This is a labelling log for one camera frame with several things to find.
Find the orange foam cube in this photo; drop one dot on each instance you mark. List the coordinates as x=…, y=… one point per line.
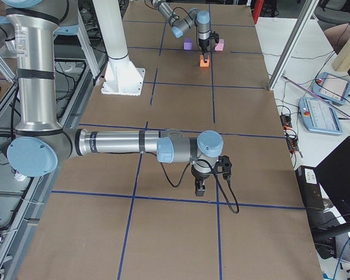
x=204, y=62

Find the pink foam cube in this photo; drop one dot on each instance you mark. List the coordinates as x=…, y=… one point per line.
x=219, y=46

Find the purple foam cube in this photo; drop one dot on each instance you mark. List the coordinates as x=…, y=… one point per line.
x=188, y=44

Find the purple stick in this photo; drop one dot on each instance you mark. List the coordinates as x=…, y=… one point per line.
x=347, y=116

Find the brown paper table cover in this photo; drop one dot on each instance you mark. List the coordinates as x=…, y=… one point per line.
x=128, y=217

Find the orange black connector strip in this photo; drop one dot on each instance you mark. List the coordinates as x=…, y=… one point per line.
x=290, y=134

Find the black computer box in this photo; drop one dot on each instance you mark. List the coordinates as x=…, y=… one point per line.
x=309, y=188

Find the lower teach pendant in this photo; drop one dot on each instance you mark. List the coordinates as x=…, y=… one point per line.
x=318, y=117

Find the teach pendant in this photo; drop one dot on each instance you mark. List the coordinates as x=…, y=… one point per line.
x=318, y=117
x=331, y=87

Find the upper teach pendant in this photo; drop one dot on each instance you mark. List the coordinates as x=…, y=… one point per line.
x=331, y=87

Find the black laptop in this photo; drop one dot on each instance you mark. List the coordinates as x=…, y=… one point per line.
x=333, y=174

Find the wooden beam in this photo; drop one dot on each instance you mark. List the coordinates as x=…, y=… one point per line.
x=342, y=61

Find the white camera mast pedestal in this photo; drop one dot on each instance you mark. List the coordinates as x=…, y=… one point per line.
x=121, y=76

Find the aluminium frame post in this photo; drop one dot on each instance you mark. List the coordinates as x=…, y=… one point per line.
x=297, y=30

